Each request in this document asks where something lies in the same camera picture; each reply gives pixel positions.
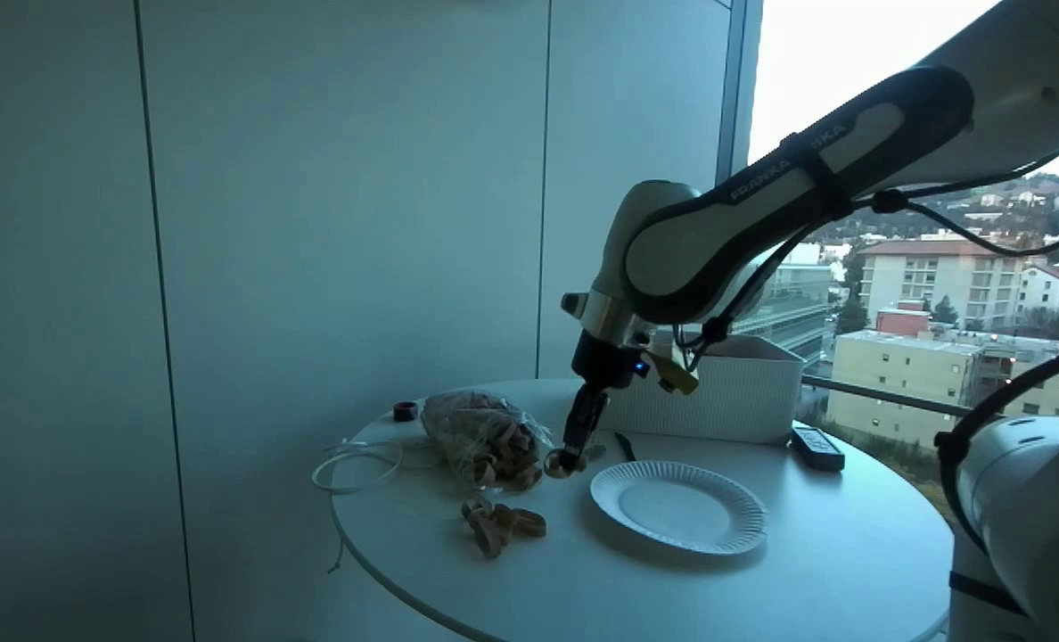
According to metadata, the robot base white housing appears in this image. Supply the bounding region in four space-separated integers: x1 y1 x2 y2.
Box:
947 416 1059 642

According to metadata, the white coiled cable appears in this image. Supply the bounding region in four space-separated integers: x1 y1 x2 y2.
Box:
308 435 406 495

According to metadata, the white ribbed storage bin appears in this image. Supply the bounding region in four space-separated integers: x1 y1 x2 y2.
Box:
601 340 803 445

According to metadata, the rubber bands pile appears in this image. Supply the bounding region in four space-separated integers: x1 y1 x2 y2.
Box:
461 498 544 559

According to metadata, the white paper plate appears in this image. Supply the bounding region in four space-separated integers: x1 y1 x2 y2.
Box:
587 458 768 555

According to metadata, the black rectangular eraser block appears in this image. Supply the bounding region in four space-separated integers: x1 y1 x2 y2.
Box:
790 424 846 469

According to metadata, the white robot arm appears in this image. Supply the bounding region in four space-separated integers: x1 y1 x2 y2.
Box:
558 0 1059 469

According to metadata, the small black object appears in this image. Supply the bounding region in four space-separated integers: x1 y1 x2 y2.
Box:
392 403 418 419

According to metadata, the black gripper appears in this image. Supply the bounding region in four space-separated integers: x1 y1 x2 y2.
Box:
562 335 645 457

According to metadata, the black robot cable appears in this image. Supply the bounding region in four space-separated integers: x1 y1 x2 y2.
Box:
930 335 1059 549

